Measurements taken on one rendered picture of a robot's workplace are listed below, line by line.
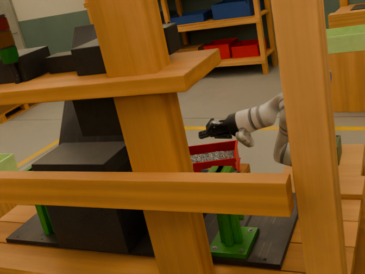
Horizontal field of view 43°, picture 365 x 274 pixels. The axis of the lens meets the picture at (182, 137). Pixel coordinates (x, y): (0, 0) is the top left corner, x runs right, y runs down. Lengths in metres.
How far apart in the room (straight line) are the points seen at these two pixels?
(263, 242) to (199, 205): 0.42
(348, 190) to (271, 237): 0.38
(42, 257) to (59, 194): 0.47
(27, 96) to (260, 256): 0.82
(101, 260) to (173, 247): 0.40
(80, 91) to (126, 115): 0.13
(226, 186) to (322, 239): 0.27
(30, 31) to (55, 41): 0.64
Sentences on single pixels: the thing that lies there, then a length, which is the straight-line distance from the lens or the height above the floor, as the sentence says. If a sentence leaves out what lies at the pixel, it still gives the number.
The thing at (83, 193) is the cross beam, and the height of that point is 1.23.
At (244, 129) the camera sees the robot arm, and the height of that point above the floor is 1.26.
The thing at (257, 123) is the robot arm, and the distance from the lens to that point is 1.43.
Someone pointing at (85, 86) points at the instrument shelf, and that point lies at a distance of 1.19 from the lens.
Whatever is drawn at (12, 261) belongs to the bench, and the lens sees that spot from 1.88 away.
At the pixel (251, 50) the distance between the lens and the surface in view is 6.92.
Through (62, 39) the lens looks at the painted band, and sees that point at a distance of 9.61.
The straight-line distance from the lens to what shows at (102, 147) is 1.62.
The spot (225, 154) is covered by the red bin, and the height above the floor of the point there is 0.89.
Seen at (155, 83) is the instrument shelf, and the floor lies 1.53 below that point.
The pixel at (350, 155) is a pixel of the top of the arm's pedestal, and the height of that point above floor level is 0.85.
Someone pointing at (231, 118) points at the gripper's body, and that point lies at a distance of 1.47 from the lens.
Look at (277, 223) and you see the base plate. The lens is 1.62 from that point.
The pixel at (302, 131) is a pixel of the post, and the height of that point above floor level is 1.38.
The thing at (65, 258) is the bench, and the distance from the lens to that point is 1.77.
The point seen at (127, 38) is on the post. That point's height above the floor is 1.63.
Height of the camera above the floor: 1.78
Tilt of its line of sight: 21 degrees down
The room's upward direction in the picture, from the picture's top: 12 degrees counter-clockwise
